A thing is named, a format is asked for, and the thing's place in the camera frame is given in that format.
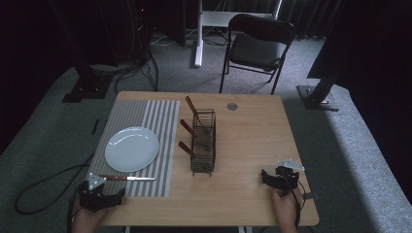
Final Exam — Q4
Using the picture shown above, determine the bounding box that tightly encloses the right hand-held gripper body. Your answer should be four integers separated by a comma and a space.
274, 157, 306, 197

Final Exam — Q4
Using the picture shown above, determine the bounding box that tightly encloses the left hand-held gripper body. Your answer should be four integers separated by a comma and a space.
79, 172, 115, 214

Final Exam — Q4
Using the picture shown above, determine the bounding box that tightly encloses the wooden-handled table knife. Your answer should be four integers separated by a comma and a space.
98, 174, 158, 183

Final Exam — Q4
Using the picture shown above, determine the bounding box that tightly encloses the person's left hand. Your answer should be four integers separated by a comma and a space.
71, 198, 110, 233

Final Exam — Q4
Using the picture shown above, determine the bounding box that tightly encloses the person's right hand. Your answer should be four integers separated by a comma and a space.
271, 188, 302, 233

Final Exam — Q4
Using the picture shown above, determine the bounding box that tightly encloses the white round plate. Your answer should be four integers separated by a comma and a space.
104, 125, 160, 174

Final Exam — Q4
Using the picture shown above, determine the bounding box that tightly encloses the grey striped placemat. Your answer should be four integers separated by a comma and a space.
86, 99, 181, 198

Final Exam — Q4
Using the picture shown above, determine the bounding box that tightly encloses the black metal stand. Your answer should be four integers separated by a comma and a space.
48, 0, 113, 104
296, 48, 345, 113

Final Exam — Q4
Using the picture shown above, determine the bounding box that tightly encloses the black folding chair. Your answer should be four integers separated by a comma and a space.
219, 13, 296, 96

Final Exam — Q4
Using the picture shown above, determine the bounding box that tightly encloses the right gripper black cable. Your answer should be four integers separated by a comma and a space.
290, 179, 308, 229

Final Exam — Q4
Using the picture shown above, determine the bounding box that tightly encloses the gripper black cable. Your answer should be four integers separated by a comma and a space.
65, 188, 83, 233
290, 179, 308, 229

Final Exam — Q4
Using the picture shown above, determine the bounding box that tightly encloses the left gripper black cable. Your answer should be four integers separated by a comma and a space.
65, 188, 83, 233

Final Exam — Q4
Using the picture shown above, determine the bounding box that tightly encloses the black floor cable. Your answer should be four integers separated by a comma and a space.
14, 154, 95, 216

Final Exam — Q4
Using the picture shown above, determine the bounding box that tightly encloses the black wire cutlery rack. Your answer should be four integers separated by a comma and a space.
189, 109, 218, 178

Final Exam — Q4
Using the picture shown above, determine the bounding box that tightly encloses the wooden-handled utensil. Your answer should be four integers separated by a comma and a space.
178, 140, 197, 159
179, 118, 212, 150
185, 95, 211, 134

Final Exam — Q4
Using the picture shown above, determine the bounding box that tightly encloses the bundle of black cables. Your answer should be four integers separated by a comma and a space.
114, 32, 160, 95

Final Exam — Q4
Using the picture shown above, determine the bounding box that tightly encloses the white desk frame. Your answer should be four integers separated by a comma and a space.
193, 0, 284, 69

